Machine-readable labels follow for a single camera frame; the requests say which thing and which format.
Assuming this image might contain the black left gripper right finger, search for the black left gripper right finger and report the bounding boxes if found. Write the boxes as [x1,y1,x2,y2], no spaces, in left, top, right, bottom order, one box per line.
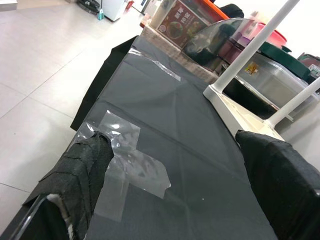
[236,129,320,240]

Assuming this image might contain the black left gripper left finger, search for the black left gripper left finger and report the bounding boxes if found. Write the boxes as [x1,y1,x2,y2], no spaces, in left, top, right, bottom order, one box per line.
[7,131,115,240]

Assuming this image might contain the white plastic table leg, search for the white plastic table leg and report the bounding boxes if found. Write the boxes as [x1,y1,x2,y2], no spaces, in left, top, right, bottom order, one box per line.
[211,0,301,94]
[264,76,320,124]

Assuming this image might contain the flat clear tape patch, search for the flat clear tape patch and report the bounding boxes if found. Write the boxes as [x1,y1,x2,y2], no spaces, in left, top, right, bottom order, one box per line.
[74,109,172,224]

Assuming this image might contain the clear plastic food container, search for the clear plastic food container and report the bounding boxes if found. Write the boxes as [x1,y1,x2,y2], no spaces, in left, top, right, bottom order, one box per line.
[233,53,320,118]

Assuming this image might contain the black tablecloth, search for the black tablecloth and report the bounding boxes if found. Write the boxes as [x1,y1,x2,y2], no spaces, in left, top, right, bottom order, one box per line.
[0,34,286,240]

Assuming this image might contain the dark green tray with label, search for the dark green tray with label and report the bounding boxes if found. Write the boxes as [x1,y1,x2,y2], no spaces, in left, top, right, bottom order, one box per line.
[296,52,320,85]

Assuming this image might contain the green round pot lid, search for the green round pot lid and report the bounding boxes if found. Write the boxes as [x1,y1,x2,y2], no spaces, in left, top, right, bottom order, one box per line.
[258,41,312,79]

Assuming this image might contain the mauve plastic box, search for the mauve plastic box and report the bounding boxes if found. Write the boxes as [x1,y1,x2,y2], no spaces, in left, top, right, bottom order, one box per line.
[217,39,245,66]

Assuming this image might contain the crumpled clear tape piece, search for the crumpled clear tape piece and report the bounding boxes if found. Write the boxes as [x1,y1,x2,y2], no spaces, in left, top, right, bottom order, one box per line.
[126,48,182,83]

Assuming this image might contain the pink purple container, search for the pink purple container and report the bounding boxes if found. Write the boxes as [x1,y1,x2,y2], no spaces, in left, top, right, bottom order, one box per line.
[249,21,289,47]

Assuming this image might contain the shiny black plastic bag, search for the shiny black plastic bag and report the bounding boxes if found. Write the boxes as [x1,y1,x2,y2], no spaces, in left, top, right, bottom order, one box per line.
[183,17,253,69]

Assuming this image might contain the patterned cloth covered bench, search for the patterned cloth covered bench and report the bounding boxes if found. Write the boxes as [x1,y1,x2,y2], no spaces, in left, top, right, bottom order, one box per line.
[140,24,220,85]

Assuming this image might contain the white chest freezer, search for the white chest freezer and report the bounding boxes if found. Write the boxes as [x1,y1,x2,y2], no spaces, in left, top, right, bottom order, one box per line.
[101,0,127,22]

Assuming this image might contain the clear bin with orange lid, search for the clear bin with orange lid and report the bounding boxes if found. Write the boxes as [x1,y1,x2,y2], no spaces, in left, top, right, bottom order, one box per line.
[149,0,230,50]

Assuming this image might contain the brown printed carton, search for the brown printed carton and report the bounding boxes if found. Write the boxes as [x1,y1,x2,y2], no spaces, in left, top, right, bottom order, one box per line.
[156,0,213,50]

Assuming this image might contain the long handled broom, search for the long handled broom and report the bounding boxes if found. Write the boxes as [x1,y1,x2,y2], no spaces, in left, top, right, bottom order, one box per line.
[96,0,106,21]

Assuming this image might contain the black coiled hose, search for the black coiled hose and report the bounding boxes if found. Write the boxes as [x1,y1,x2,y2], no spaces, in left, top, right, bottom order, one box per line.
[76,0,101,12]

